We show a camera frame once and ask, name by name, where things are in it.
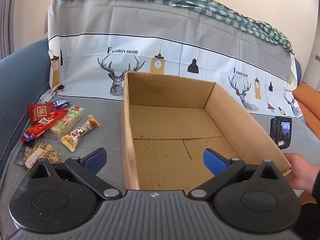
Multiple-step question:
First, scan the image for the orange cushion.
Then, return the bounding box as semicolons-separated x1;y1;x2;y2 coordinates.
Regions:
292;81;320;139

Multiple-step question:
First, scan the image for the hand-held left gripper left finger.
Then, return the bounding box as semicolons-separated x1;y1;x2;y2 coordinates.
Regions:
29;148;123;200

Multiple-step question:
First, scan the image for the grey curtain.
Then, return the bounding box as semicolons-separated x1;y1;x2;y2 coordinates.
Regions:
0;0;19;60

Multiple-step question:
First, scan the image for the purple snack bar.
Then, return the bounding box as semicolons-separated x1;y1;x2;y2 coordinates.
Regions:
51;99;72;110

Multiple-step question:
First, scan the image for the clear seeded cracker packet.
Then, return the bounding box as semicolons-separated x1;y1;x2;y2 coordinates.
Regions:
23;141;61;169

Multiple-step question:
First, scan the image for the cardboard box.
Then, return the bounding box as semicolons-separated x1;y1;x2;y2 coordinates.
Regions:
120;71;292;190

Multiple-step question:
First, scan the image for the yellow cartoon snack packet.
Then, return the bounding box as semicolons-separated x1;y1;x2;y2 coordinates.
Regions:
60;114;100;152

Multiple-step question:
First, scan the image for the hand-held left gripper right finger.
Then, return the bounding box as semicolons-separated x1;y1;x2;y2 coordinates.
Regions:
187;148;287;201

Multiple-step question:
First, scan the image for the clear green label sandwich packet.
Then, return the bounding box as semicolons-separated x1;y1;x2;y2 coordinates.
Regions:
46;106;85;140

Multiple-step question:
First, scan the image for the blue fabric sofa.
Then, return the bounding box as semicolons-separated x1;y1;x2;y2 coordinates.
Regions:
0;39;302;180

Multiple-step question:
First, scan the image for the person's right hand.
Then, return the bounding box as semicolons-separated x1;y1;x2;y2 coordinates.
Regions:
285;153;320;193

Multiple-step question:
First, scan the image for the long red snack packet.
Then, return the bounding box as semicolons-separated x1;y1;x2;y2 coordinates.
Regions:
20;109;68;142

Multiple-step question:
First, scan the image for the red square snack packet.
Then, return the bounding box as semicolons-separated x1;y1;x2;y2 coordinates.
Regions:
27;102;57;124

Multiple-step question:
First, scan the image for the dark snack packet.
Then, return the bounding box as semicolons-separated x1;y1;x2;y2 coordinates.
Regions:
14;144;28;165

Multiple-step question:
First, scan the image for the grey deer print sofa cover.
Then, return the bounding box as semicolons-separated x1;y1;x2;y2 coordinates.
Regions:
0;0;320;190

